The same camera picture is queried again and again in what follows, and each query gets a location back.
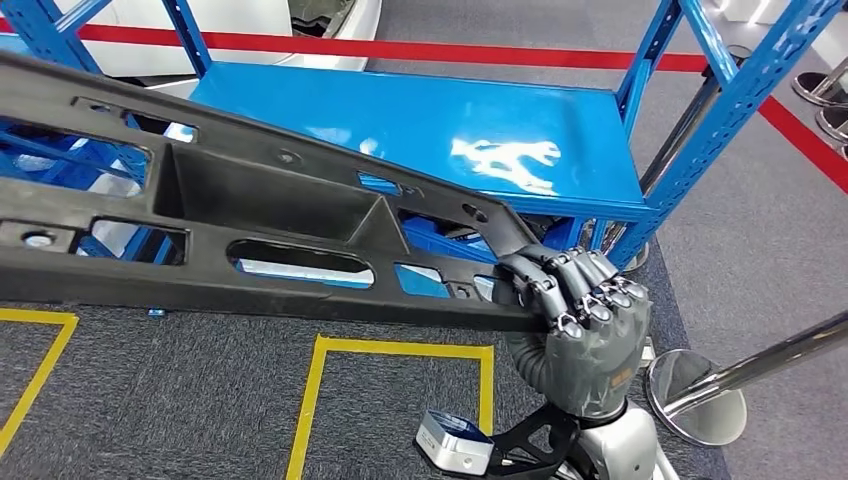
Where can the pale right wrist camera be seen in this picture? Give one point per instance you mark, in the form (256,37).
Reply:
(454,444)

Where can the long black plastic part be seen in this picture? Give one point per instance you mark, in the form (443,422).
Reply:
(265,192)

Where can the red barrier belt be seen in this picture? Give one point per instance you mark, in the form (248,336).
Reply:
(397,50)
(808,142)

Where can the white car body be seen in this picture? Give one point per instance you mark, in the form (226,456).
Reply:
(232,26)

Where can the yellow floor tape square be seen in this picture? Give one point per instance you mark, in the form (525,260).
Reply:
(397,348)
(33,316)

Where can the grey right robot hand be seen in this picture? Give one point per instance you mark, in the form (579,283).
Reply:
(596,358)

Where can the chrome barrier stanchion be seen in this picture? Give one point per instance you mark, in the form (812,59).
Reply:
(818,86)
(696,397)
(835,126)
(689,122)

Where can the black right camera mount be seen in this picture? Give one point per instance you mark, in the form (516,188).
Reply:
(563,430)

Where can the metal floor socket plate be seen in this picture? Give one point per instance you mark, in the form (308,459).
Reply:
(648,351)

